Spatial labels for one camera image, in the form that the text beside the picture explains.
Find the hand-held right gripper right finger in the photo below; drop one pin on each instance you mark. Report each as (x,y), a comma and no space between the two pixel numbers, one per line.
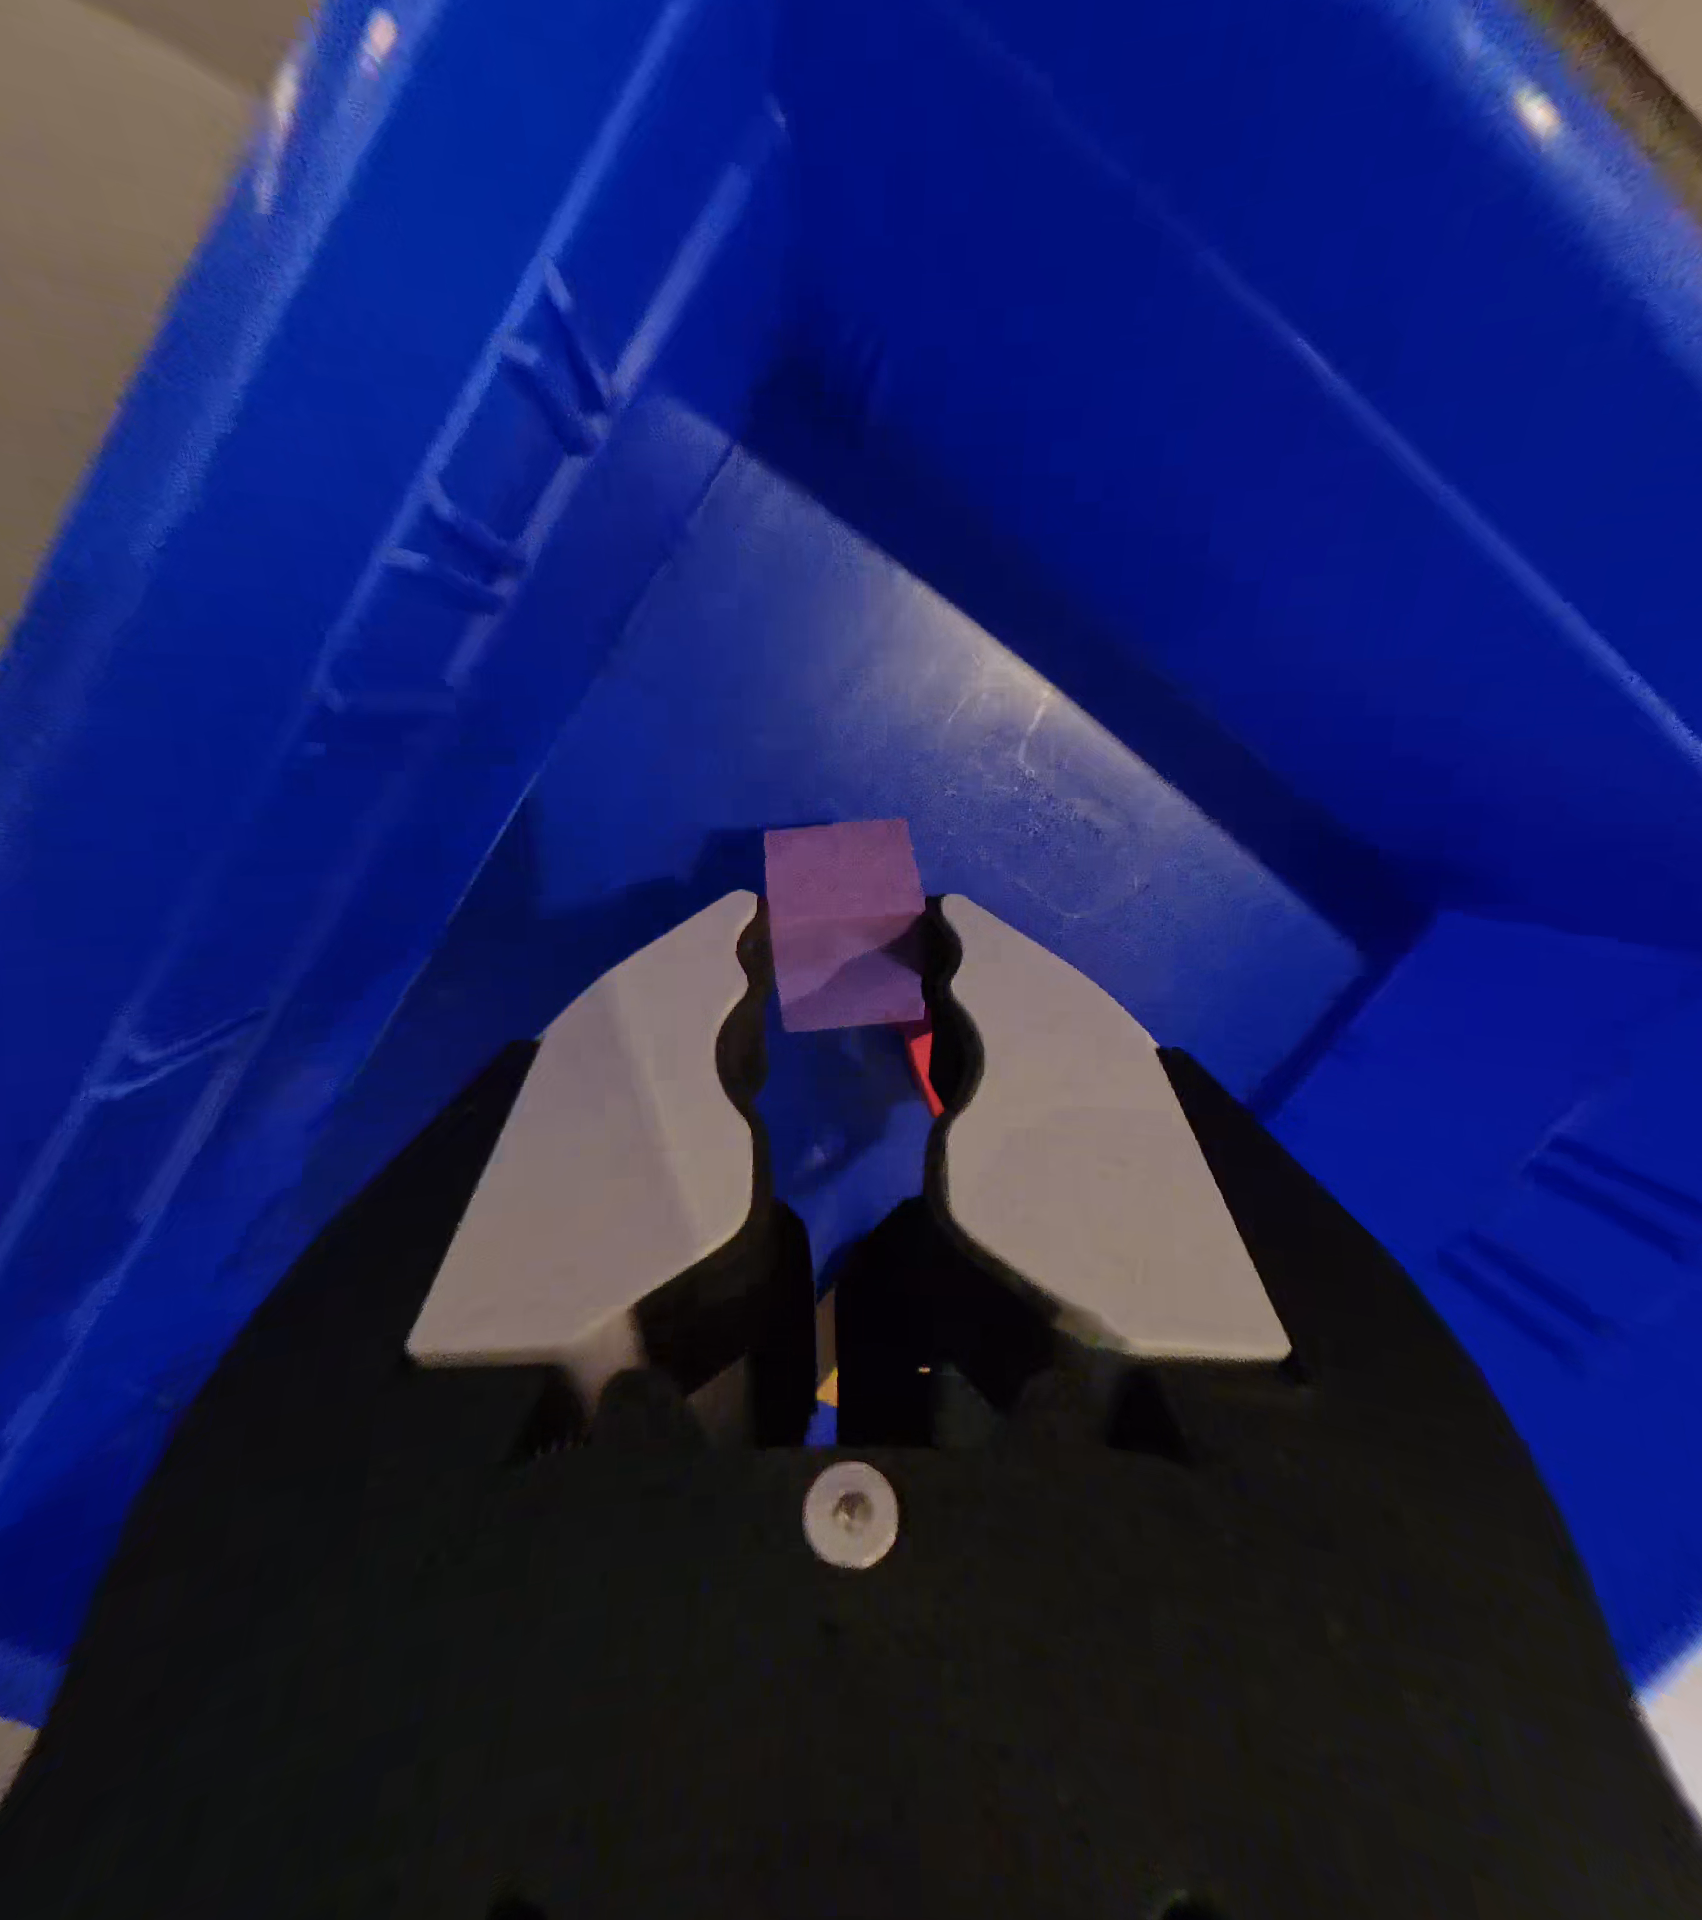
(1113,1183)

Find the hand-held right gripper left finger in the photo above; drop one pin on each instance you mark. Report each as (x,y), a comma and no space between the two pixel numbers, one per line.
(594,1172)

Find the red wooden cube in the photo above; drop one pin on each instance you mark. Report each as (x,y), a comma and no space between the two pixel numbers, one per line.
(922,1060)

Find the purple wooden cube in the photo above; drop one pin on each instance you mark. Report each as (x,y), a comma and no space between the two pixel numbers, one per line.
(834,897)

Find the blue plastic bin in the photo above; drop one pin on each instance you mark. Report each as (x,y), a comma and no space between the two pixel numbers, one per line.
(1092,454)

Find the grey desk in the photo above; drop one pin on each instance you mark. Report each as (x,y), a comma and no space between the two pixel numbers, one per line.
(42,369)

